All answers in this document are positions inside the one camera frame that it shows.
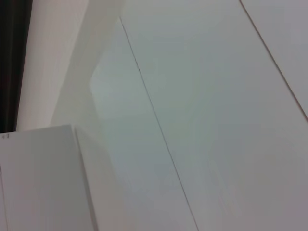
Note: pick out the white box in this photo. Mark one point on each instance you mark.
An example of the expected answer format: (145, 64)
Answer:
(41, 180)

